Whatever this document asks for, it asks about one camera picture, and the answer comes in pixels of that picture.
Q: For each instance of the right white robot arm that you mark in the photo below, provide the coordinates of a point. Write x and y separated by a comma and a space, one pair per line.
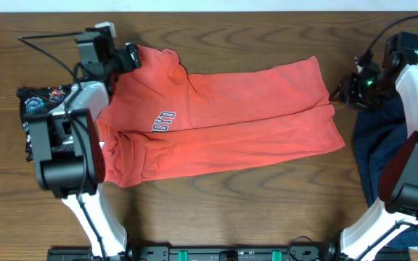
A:
396, 206

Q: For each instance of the folded black printed shirt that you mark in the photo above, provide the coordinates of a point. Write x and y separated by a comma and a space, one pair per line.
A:
34, 101

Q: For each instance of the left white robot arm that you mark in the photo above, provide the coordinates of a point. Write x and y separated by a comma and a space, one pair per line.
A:
64, 147

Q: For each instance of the orange soccer t-shirt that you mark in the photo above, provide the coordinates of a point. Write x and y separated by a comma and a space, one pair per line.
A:
163, 122

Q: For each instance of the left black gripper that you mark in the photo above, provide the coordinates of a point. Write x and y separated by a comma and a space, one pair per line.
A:
135, 59

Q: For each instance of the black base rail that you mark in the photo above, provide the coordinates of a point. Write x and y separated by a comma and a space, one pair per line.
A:
298, 251

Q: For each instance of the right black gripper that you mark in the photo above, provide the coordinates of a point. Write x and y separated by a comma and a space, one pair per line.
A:
347, 88

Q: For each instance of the navy blue garment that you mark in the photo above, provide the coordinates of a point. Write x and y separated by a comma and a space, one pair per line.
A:
377, 136

